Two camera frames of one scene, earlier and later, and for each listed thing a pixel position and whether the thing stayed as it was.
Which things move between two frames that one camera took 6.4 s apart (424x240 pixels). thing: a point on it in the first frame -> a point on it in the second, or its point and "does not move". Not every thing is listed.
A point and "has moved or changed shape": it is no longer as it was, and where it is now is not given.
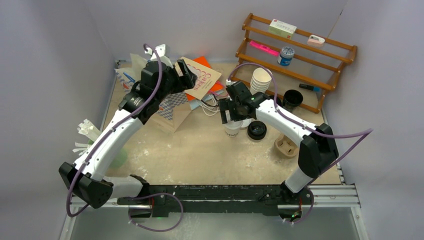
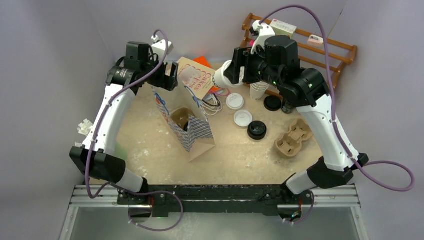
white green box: [282, 29] does not move
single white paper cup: [232, 128] -> [220, 79]
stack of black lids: [256, 130] does not move
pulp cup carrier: [285, 147] does not move
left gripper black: [188, 77] -> [166, 82]
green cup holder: [120, 159] does not move
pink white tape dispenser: [315, 41] does not move
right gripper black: [227, 104] -> [243, 58]
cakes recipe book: [206, 77] does not move
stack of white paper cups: [261, 80] does not move
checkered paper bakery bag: [171, 112] has moved or changed shape
